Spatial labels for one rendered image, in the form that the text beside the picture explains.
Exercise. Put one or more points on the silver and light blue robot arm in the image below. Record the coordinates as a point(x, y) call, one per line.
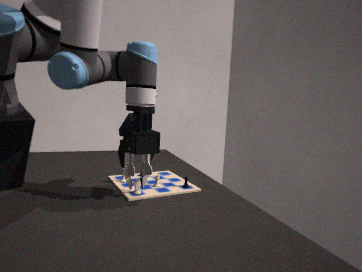
point(77, 64)

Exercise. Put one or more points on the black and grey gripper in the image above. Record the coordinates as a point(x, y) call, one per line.
point(140, 141)

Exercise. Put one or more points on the blue and cream chessboard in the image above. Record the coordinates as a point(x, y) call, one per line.
point(170, 184)

